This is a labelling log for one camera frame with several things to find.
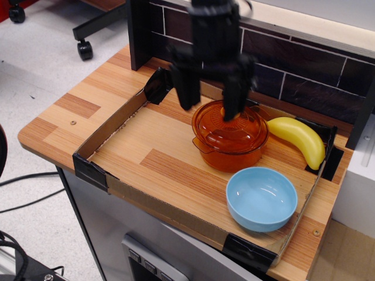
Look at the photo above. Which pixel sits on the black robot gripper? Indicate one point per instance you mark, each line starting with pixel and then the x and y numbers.
pixel 214 55

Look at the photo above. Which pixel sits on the orange transparent pot lid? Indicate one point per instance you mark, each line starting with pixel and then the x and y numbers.
pixel 246 132

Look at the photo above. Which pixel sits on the orange transparent pot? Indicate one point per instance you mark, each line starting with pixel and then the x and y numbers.
pixel 232 163

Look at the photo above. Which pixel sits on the yellow plastic banana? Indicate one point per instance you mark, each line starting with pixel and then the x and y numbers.
pixel 302 136

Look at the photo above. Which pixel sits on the light blue bowl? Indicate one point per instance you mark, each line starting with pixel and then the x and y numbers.
pixel 261 199

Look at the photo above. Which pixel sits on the black office chair base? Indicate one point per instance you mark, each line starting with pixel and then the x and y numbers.
pixel 94 25

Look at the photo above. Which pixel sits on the taped cardboard fence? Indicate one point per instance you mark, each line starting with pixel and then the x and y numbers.
pixel 144 154

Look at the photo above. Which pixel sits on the black caster wheel top left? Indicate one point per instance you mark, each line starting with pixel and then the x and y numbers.
pixel 16 12

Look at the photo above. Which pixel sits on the black equipment bottom left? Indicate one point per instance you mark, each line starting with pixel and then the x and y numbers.
pixel 17 265

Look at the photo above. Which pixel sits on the black vertical post left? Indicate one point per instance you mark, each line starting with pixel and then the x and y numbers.
pixel 144 19

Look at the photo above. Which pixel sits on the black vertical post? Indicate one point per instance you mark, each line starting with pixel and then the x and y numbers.
pixel 362 118
pixel 144 19

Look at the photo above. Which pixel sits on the black vertical post right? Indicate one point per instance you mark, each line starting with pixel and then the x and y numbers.
pixel 362 118

